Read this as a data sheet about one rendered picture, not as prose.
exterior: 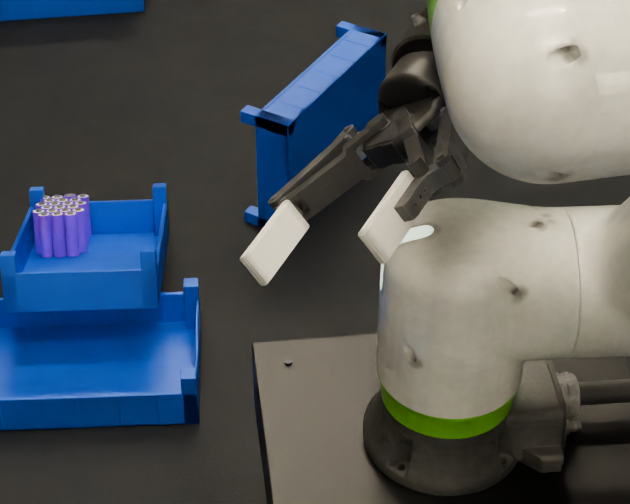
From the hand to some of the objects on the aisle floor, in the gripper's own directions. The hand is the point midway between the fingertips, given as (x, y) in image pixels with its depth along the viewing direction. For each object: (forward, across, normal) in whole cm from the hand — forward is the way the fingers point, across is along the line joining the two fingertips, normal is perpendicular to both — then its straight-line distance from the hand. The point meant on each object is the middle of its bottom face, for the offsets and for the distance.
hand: (316, 251), depth 109 cm
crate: (-74, +88, -37) cm, 121 cm away
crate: (-35, +92, -20) cm, 100 cm away
